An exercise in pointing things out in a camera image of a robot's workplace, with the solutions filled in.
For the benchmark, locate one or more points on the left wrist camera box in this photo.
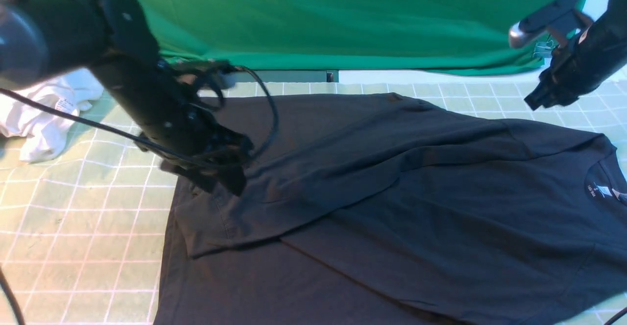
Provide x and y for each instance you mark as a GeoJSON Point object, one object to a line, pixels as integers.
{"type": "Point", "coordinates": [214, 74]}

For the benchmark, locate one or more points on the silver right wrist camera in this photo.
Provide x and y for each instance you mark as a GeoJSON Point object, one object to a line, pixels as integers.
{"type": "Point", "coordinates": [559, 18]}

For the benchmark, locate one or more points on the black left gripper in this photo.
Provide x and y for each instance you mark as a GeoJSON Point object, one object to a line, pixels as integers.
{"type": "Point", "coordinates": [213, 152]}

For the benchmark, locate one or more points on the green backdrop cloth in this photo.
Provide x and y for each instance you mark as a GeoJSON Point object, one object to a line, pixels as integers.
{"type": "Point", "coordinates": [459, 37]}

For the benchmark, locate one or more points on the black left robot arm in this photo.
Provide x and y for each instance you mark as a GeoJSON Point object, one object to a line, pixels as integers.
{"type": "Point", "coordinates": [41, 39]}

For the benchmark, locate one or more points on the white crumpled shirt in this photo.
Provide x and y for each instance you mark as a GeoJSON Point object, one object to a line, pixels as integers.
{"type": "Point", "coordinates": [46, 135]}

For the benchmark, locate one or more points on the silver binder clip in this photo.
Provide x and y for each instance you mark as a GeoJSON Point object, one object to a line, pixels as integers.
{"type": "Point", "coordinates": [543, 49]}

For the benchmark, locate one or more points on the dark gray long-sleeve shirt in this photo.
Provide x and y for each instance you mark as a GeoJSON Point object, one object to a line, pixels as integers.
{"type": "Point", "coordinates": [385, 210]}

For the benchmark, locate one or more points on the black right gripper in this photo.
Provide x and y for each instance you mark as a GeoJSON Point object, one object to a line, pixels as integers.
{"type": "Point", "coordinates": [577, 70]}

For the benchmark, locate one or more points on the dark green metal bar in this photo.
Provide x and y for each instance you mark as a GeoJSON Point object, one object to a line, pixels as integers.
{"type": "Point", "coordinates": [298, 75]}

